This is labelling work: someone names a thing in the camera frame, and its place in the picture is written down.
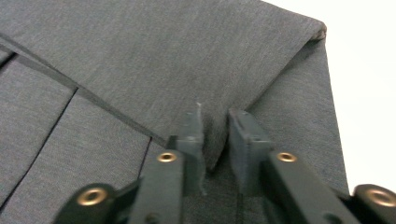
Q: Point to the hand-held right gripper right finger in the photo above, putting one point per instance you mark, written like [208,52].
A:
[247,149]

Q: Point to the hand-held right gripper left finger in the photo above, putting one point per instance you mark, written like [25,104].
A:
[193,155]

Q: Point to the dark grey cloth garment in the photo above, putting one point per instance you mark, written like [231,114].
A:
[124,46]

